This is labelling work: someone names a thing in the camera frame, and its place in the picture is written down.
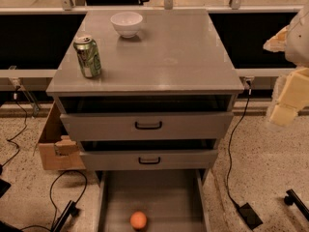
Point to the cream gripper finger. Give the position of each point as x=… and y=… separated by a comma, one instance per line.
x=277, y=43
x=290, y=95

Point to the orange fruit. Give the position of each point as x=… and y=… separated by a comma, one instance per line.
x=138, y=220

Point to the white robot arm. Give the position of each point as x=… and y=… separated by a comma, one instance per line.
x=297, y=45

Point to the grey top drawer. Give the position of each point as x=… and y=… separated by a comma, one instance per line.
x=146, y=126

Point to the grey middle drawer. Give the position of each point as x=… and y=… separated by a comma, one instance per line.
x=149, y=160

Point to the grey drawer cabinet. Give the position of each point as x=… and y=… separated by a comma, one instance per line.
x=176, y=63

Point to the grey open bottom drawer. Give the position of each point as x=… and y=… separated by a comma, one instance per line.
x=172, y=201

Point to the black caster leg right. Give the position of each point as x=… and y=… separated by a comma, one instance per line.
x=292, y=199

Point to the black power adapter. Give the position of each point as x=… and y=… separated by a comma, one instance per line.
x=249, y=216

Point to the white bowl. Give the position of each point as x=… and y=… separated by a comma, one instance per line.
x=127, y=24

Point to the green soda can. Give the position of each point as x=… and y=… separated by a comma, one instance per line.
x=88, y=57

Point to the cardboard box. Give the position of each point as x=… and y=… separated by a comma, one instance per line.
x=57, y=150

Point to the black bar device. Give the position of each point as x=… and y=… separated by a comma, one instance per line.
x=70, y=211

